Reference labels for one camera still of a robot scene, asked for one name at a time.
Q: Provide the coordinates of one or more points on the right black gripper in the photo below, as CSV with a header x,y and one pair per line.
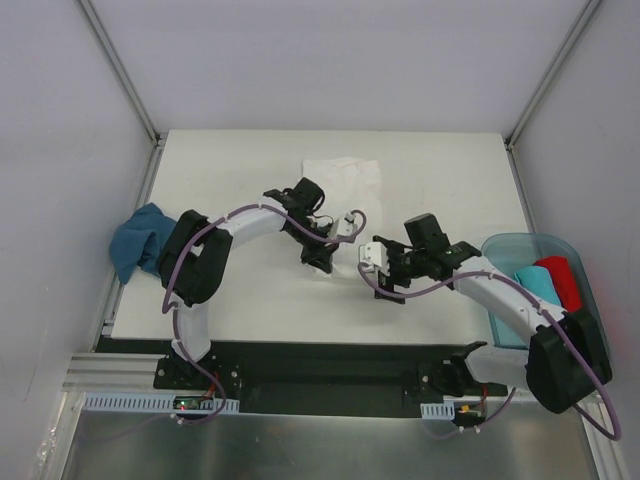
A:
x,y
391,275

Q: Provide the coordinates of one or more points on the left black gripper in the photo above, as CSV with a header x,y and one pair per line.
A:
x,y
316,255

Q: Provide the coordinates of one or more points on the white printed t shirt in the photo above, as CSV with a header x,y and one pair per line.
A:
x,y
348,183

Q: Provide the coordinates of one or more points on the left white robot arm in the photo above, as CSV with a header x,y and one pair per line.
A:
x,y
193,261

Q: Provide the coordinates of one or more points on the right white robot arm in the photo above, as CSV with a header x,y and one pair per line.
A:
x,y
564,359

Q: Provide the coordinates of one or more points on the teal plastic bin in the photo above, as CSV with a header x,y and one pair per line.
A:
x,y
510,252

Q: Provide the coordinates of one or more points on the cyan rolled t shirt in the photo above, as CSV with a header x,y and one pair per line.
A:
x,y
538,281

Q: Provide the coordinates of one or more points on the dark blue t shirt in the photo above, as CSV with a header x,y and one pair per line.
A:
x,y
138,242

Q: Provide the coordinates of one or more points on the red rolled t shirt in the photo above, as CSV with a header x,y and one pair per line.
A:
x,y
564,281

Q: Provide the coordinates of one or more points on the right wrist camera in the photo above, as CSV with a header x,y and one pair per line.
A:
x,y
373,258

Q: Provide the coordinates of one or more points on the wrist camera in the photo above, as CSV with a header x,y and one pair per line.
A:
x,y
344,228
373,258

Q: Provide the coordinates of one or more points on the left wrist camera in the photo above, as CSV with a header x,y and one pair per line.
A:
x,y
344,228

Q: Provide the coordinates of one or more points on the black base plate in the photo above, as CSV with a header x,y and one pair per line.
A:
x,y
311,379

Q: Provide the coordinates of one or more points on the right slotted cable duct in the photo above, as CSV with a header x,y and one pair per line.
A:
x,y
444,411

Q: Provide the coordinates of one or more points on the slotted cable duct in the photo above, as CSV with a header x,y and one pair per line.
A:
x,y
444,411
158,404

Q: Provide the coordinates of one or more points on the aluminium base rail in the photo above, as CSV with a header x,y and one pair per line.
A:
x,y
114,365

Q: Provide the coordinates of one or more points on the left slotted cable duct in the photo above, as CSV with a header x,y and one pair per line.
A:
x,y
158,404

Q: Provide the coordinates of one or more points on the left aluminium frame post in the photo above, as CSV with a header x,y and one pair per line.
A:
x,y
98,30

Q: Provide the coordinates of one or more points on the aluminium frame post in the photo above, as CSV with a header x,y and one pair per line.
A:
x,y
98,30
558,62

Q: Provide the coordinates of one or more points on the right aluminium frame post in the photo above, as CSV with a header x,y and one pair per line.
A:
x,y
558,62

